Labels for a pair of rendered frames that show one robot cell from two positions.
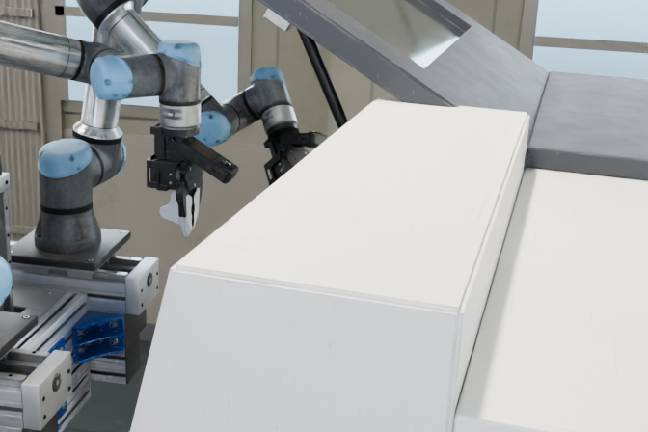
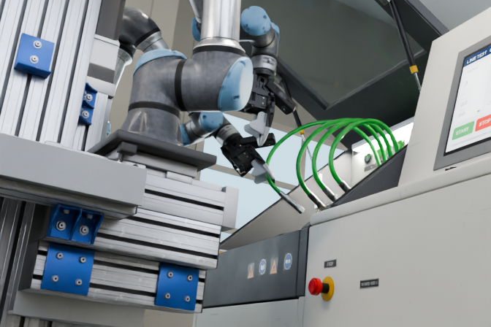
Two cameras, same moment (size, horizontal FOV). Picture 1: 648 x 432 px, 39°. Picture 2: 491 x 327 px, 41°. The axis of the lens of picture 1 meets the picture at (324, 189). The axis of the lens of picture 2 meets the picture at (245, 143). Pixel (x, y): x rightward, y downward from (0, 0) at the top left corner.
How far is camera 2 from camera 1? 181 cm
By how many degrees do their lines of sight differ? 52
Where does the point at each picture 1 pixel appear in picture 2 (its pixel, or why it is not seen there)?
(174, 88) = (273, 45)
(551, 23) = not seen: hidden behind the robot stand
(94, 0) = (147, 22)
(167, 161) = (261, 90)
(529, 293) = not seen: outside the picture
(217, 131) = (221, 117)
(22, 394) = (226, 195)
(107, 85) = (264, 18)
